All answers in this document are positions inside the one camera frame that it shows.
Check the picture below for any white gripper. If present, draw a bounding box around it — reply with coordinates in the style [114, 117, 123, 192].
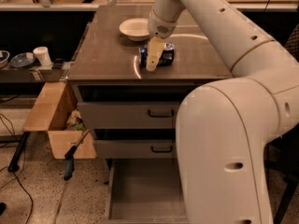
[146, 10, 177, 72]

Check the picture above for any blue pepsi can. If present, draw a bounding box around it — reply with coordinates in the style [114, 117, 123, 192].
[139, 42, 175, 67]

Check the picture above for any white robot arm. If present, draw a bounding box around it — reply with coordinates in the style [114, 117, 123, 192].
[149, 0, 299, 224]

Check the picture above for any grey drawer cabinet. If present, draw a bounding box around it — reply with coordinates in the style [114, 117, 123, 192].
[66, 4, 233, 224]

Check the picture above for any grey top drawer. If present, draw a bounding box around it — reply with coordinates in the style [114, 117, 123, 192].
[78, 85, 187, 130]

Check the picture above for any grey drawer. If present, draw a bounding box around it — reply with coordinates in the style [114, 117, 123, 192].
[93, 129, 176, 159]
[105, 159, 189, 224]
[78, 85, 187, 130]

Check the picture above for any grey middle drawer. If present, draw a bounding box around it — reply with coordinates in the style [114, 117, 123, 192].
[93, 129, 176, 159]

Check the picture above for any grey bottom drawer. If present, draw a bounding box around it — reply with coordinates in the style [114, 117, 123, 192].
[105, 159, 189, 224]

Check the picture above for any white foam cup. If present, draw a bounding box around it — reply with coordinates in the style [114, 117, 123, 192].
[33, 47, 51, 66]

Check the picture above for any open cardboard box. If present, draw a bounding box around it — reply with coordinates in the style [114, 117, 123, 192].
[23, 82, 83, 159]

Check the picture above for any blue grey bowl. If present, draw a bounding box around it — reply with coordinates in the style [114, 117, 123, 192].
[10, 52, 36, 69]

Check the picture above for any person in patterned shirt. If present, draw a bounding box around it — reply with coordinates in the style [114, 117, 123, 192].
[284, 23, 299, 62]

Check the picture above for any grey side shelf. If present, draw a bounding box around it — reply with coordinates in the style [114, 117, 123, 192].
[0, 62, 73, 83]

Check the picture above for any white bowl at edge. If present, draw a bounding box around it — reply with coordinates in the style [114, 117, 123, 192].
[0, 50, 10, 69]

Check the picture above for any black teal clamp tool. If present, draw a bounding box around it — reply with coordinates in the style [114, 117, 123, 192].
[64, 129, 90, 181]

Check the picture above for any black floor cable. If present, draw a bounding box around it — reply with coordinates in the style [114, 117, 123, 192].
[0, 112, 35, 224]

